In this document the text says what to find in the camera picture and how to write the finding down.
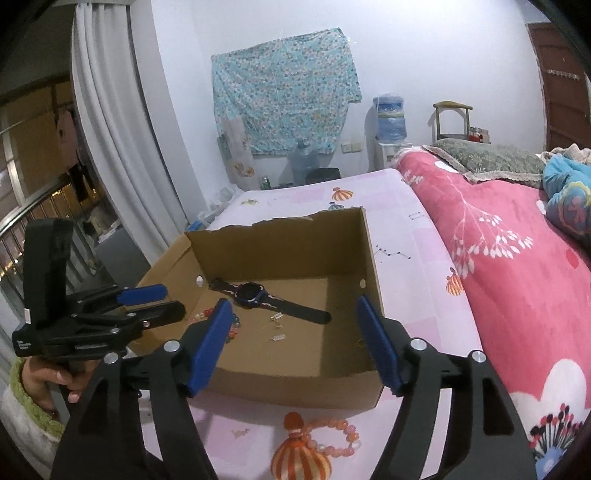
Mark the blue printed quilt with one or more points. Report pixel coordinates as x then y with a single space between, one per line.
570 194

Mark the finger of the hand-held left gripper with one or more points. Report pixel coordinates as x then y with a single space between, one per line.
143 293
157 313

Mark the floral cloth on wall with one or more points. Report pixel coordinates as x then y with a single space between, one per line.
286 87

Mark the wall socket plate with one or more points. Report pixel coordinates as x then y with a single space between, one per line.
352 147

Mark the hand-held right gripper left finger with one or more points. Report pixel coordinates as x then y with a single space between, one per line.
212 341

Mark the pink floral blanket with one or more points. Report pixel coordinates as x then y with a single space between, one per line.
508 277

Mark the metal window railing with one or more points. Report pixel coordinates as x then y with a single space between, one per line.
51 198

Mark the empty clear water jug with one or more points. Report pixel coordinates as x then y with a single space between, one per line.
304 161

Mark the white curtain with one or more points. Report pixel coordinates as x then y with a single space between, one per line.
120 129

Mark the black blue round watch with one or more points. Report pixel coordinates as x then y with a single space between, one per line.
249 293

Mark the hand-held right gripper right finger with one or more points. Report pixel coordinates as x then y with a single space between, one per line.
376 341

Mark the blue water bottle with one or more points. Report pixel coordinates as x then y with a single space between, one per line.
391 117

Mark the person's left hand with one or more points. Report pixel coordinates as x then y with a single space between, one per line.
51 381

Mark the white water dispenser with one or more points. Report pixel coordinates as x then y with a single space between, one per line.
392 154

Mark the small blue object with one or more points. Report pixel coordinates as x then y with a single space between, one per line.
196 225

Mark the person's left forearm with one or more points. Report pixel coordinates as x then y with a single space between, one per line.
18 429

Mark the red jar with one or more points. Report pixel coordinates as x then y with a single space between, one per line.
474 134

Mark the white plastic bag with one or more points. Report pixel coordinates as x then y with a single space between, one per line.
225 201

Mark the wooden chair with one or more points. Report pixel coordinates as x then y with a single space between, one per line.
452 120

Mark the brown cardboard box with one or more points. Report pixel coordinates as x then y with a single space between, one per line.
286 360

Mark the green patterned pillow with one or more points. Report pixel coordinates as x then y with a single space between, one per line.
489 161

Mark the brown wooden door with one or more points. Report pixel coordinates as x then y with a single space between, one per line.
561 87

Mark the pale wall poster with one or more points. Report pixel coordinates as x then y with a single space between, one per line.
236 147

